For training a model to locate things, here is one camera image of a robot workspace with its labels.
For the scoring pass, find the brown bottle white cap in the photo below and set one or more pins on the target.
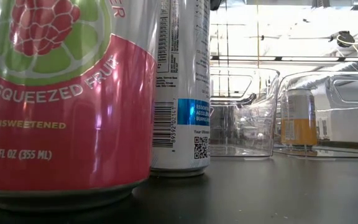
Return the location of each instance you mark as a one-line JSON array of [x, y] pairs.
[[298, 130]]

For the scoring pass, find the clear plastic bin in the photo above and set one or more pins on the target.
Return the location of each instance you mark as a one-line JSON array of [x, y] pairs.
[[244, 130], [346, 124]]

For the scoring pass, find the red bottle white cap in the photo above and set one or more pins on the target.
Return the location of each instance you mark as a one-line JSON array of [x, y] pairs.
[[67, 130]]

